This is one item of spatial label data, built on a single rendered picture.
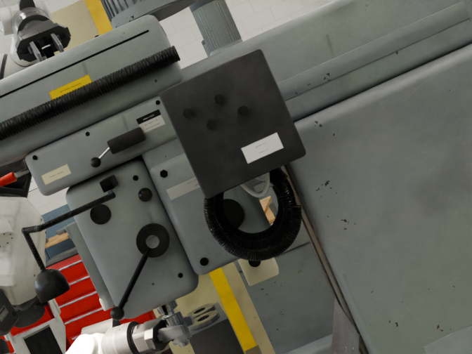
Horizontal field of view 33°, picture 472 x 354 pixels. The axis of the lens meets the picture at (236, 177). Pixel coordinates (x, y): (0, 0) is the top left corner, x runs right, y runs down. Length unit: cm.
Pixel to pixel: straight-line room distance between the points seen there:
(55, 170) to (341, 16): 68
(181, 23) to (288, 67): 918
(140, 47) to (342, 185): 50
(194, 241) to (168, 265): 8
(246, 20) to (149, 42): 920
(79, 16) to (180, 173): 197
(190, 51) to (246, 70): 940
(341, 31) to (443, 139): 31
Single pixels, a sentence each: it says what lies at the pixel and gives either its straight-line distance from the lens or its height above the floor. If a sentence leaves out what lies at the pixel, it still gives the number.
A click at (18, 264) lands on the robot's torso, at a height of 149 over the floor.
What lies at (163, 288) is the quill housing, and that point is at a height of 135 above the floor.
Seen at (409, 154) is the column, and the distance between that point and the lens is 160.
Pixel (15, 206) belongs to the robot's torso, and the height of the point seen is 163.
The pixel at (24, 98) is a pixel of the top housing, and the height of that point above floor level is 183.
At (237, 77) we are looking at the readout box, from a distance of 141.
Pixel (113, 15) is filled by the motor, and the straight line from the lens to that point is 175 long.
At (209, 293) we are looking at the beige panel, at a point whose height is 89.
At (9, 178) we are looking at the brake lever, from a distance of 193.
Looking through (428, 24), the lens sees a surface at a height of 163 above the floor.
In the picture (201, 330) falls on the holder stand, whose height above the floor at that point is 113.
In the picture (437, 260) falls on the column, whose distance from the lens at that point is 165.
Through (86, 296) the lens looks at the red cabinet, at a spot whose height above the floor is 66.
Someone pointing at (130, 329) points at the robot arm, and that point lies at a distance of 190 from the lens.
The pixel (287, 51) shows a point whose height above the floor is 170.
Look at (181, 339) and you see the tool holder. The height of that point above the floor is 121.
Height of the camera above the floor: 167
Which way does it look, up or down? 6 degrees down
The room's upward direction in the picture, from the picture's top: 24 degrees counter-clockwise
